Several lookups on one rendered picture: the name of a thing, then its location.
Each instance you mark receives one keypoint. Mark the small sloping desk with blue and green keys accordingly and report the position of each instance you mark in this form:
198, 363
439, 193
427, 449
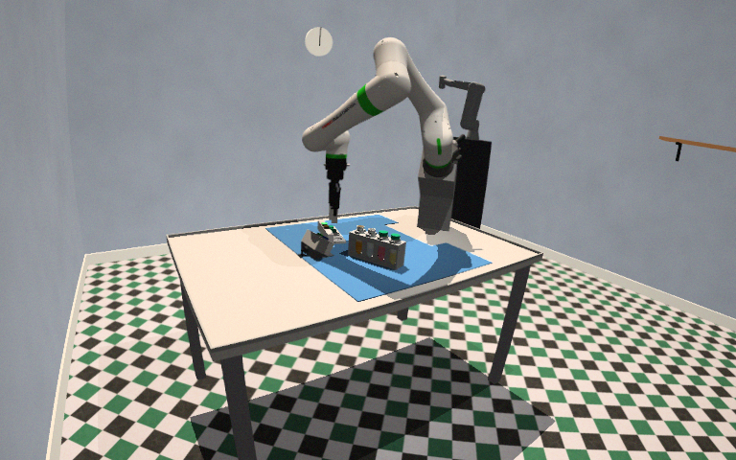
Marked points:
311, 243

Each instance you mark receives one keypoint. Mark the blue flat mat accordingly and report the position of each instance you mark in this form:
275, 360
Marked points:
363, 280

